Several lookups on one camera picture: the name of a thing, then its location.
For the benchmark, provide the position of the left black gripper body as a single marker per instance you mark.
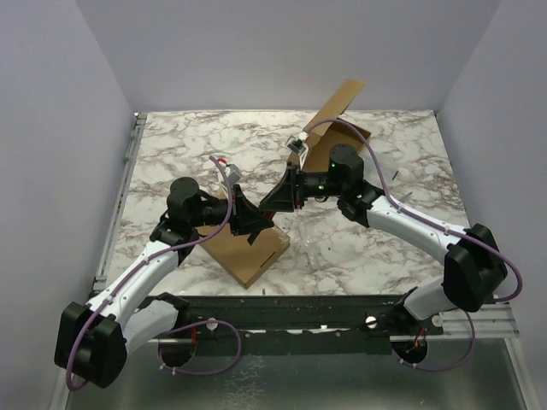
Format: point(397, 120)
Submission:
point(237, 222)

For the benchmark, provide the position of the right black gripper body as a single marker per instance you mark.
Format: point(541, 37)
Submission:
point(293, 186)

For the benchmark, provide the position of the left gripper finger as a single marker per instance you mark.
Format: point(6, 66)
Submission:
point(242, 205)
point(253, 226)

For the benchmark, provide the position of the taped brown cardboard box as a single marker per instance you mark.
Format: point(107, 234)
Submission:
point(246, 263)

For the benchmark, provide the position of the brown cardboard express box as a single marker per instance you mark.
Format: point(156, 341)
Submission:
point(323, 137)

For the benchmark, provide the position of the red black utility knife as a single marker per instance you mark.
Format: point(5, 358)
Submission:
point(268, 212)

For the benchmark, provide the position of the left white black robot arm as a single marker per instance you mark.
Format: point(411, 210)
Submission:
point(91, 345)

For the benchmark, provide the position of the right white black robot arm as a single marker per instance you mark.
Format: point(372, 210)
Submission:
point(472, 268)

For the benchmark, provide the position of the clear plastic wrap piece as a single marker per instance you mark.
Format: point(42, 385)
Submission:
point(307, 248)

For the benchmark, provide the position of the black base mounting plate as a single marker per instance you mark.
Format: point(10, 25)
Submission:
point(282, 325)

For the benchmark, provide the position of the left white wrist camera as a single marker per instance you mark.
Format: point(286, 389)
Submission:
point(229, 175)

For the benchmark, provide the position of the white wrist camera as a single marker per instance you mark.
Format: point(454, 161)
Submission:
point(229, 175)
point(299, 149)

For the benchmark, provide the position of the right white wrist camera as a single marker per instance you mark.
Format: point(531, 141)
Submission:
point(299, 149)

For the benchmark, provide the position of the aluminium frame rail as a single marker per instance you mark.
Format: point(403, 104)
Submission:
point(492, 321)

